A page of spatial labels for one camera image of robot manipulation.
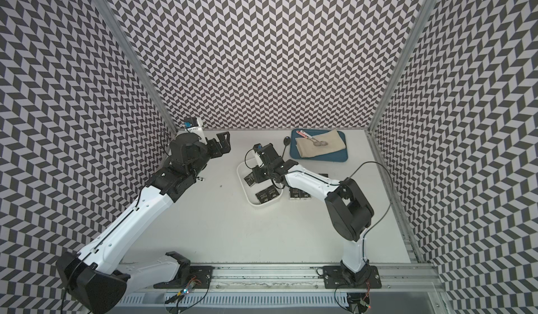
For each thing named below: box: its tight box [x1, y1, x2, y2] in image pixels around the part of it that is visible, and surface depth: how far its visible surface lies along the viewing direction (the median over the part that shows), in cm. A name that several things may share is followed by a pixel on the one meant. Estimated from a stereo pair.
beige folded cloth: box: [294, 128, 347, 158], surface depth 113 cm
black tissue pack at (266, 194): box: [254, 185, 276, 204], surface depth 93 cm
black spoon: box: [281, 135, 291, 159], surface depth 114 cm
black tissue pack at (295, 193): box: [289, 187, 304, 199], surface depth 93 cm
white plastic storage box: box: [236, 157, 284, 207], surface depth 93 cm
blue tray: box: [290, 128, 349, 162], surface depth 108 cm
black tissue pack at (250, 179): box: [243, 171, 256, 187], surface depth 89 cm
